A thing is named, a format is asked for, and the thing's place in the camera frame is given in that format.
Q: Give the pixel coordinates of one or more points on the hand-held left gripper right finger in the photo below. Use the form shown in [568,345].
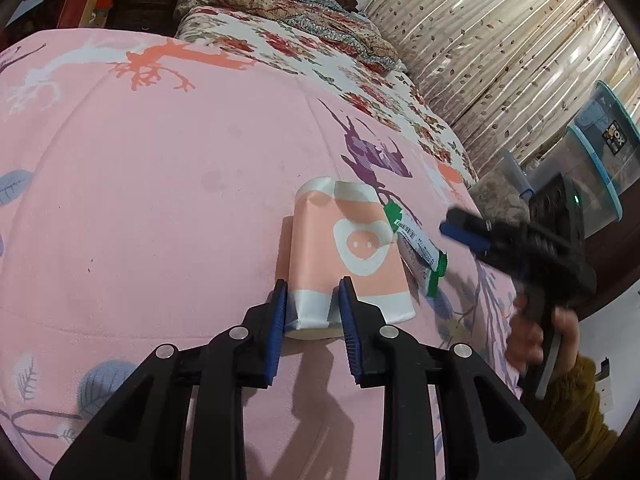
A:
[349,320]

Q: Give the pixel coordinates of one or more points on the white wall socket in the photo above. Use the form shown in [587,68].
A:
[606,390]

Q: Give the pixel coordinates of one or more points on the clear storage box teal lid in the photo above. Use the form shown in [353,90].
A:
[615,125]
[600,200]

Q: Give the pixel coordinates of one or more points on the person's right forearm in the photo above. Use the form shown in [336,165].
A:
[575,410]

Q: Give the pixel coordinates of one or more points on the beige patterned cushion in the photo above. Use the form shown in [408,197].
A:
[497,195]

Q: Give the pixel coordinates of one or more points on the pink printed blanket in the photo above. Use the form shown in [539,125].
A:
[150,185]

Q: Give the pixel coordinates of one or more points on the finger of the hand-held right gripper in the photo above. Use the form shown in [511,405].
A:
[465,232]

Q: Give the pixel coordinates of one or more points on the beige leaf-print curtain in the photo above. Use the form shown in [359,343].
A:
[500,35]

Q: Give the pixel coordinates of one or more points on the floral bedsheet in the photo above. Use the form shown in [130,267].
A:
[310,55]

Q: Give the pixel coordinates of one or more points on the dark wooden nightstand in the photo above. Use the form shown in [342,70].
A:
[145,7]

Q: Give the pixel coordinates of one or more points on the red gift bag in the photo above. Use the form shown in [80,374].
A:
[80,7]

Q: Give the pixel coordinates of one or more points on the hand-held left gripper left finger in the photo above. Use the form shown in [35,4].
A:
[277,320]

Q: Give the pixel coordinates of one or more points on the pink pig-print packet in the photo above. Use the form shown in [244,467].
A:
[350,240]

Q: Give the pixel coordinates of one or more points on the green white wrapper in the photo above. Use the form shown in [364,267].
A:
[420,255]

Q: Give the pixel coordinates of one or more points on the person's right hand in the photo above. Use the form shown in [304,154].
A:
[522,340]

